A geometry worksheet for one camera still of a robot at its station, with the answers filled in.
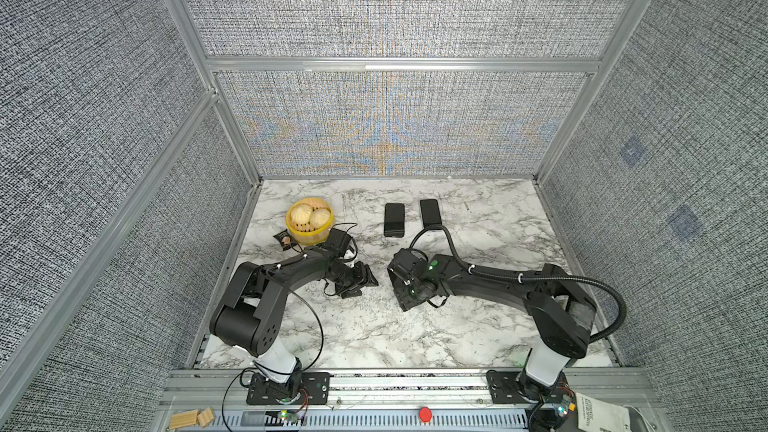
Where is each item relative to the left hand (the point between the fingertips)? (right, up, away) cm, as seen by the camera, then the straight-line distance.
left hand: (371, 288), depth 89 cm
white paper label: (+52, -24, -20) cm, 61 cm away
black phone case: (+7, +19, +18) cm, 27 cm away
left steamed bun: (-24, +22, +12) cm, 34 cm away
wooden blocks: (-41, -24, -20) cm, 52 cm away
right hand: (+11, -2, -2) cm, 11 cm away
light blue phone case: (+21, +22, +20) cm, 36 cm away
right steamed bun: (-18, +21, +11) cm, 29 cm away
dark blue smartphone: (+21, +22, +20) cm, 36 cm away
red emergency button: (+13, -23, -21) cm, 34 cm away
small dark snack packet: (-30, +14, +12) cm, 35 cm away
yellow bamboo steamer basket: (-22, +15, +11) cm, 29 cm away
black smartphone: (+7, +19, +18) cm, 27 cm away
